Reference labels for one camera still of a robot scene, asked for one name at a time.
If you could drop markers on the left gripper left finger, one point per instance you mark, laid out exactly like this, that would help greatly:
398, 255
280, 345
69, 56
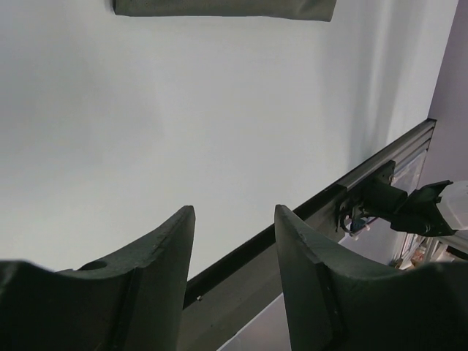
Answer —
131, 299

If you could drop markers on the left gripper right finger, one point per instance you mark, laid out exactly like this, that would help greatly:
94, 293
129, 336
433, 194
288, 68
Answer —
336, 299

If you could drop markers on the dark grey t-shirt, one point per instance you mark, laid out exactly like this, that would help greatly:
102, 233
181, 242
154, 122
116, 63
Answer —
291, 10

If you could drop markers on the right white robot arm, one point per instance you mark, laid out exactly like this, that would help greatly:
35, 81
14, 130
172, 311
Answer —
434, 210

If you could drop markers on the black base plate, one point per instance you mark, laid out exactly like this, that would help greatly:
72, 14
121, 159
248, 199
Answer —
230, 293

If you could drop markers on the aluminium frame rail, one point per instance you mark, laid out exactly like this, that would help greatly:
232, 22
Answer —
404, 148

